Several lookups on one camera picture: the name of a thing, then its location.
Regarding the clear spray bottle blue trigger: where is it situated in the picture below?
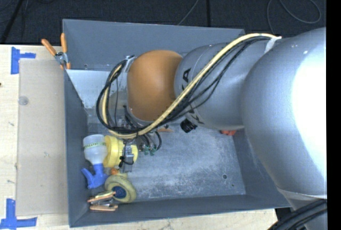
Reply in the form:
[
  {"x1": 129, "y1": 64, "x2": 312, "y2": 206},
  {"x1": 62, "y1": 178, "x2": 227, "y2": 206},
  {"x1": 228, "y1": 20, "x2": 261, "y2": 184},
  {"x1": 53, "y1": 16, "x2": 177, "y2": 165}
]
[{"x1": 80, "y1": 134, "x2": 109, "y2": 190}]

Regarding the yellow wheel blue hub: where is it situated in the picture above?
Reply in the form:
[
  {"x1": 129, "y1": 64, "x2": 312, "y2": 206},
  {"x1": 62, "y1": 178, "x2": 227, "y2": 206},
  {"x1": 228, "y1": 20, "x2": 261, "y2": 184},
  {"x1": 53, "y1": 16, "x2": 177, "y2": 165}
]
[{"x1": 103, "y1": 174, "x2": 137, "y2": 204}]

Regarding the orange handled spring clamp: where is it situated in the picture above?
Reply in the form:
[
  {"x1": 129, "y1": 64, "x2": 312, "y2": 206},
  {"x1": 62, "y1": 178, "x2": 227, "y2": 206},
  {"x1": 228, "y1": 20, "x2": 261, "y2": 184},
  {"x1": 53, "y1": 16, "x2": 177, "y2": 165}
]
[{"x1": 87, "y1": 191, "x2": 119, "y2": 212}]

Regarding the pale cardboard board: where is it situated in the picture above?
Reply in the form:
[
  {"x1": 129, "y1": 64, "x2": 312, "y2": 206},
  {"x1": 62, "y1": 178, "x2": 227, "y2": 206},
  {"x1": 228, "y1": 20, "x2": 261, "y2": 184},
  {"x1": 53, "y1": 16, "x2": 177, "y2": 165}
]
[{"x1": 15, "y1": 58, "x2": 69, "y2": 217}]

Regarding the yellow plastic cup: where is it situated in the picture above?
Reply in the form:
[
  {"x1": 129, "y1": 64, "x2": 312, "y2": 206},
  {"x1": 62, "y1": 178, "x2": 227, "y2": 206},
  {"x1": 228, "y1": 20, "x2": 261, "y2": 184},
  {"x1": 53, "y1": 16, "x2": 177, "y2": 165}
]
[{"x1": 102, "y1": 135, "x2": 139, "y2": 169}]

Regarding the grey metal bin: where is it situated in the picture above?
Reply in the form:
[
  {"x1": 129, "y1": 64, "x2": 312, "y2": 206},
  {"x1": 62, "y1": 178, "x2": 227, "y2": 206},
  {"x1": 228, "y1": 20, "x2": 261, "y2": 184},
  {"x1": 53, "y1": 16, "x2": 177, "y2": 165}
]
[{"x1": 61, "y1": 18, "x2": 293, "y2": 228}]

